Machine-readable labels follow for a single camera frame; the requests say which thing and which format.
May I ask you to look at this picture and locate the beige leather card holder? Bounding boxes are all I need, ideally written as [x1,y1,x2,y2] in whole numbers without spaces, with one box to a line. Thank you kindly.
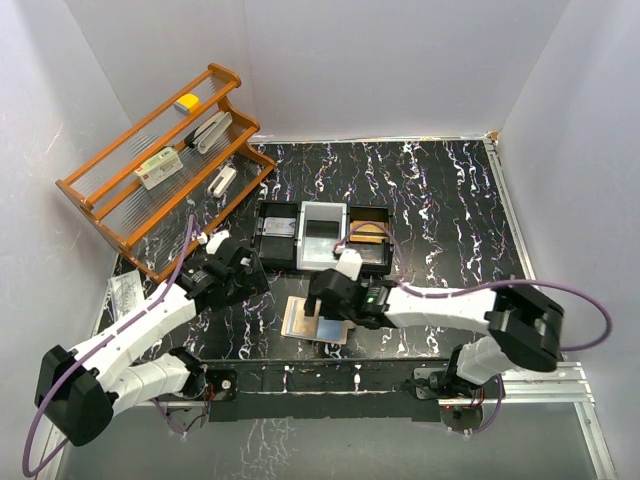
[281,296,355,345]

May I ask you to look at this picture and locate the gold card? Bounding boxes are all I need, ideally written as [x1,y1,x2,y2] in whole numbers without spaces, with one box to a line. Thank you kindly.
[348,221,389,244]

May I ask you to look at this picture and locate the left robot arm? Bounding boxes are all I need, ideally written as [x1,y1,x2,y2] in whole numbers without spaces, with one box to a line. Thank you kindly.
[35,232,269,446]

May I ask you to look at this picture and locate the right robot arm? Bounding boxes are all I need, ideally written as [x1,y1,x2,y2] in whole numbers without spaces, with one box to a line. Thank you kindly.
[297,269,564,399]

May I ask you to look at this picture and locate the grey card in right tray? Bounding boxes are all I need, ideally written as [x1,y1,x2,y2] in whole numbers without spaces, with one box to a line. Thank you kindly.
[354,244,387,265]

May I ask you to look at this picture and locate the silver card in left tray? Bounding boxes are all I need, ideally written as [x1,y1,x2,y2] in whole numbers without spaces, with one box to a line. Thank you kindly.
[263,217,296,238]

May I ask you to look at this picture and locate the black left tray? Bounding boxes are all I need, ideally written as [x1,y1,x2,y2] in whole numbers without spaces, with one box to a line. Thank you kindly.
[251,200,300,271]

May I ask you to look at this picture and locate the black tray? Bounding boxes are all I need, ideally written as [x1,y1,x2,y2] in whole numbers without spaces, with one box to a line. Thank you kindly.
[346,206,394,275]
[251,200,300,271]

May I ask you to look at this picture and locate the black right tray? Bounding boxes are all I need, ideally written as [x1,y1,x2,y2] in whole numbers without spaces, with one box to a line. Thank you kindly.
[346,206,394,275]

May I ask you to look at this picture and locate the white tray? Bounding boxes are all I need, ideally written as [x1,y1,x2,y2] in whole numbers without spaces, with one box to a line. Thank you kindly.
[296,201,347,271]

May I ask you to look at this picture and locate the small white stapler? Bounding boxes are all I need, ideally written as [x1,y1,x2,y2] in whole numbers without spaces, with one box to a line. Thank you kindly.
[207,165,237,199]

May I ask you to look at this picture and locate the white printed paper sheet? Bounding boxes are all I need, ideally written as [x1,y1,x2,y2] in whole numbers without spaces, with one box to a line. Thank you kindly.
[108,270,145,321]

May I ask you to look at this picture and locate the orange wooden shelf rack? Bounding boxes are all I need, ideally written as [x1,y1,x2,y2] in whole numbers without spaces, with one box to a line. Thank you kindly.
[56,64,276,282]

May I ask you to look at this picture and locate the white staples box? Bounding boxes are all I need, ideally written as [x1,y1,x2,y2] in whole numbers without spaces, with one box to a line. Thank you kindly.
[134,146,183,190]

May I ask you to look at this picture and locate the white black stapler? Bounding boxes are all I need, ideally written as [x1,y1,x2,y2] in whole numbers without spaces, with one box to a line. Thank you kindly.
[184,111,233,155]

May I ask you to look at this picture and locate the yellow white tape measure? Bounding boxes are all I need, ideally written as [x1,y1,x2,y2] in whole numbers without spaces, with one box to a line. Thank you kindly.
[173,93,200,116]

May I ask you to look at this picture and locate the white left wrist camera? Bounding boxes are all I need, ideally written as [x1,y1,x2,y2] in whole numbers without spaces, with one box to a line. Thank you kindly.
[205,230,230,255]

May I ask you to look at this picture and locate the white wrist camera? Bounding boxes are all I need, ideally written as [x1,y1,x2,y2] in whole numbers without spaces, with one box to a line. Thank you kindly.
[205,230,230,255]
[335,249,362,281]

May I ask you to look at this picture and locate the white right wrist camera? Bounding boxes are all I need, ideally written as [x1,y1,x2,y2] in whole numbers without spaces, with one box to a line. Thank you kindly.
[335,249,362,281]

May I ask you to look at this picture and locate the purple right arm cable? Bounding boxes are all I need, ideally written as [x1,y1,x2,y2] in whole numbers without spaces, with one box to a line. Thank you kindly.
[333,221,613,435]

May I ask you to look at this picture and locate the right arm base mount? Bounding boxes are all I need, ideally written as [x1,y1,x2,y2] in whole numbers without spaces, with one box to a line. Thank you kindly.
[401,367,504,400]

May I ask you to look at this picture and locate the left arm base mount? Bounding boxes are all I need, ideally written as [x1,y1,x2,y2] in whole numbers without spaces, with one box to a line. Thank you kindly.
[160,368,238,403]

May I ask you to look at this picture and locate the aluminium frame rail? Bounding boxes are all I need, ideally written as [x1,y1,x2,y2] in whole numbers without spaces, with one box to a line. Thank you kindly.
[53,358,616,479]

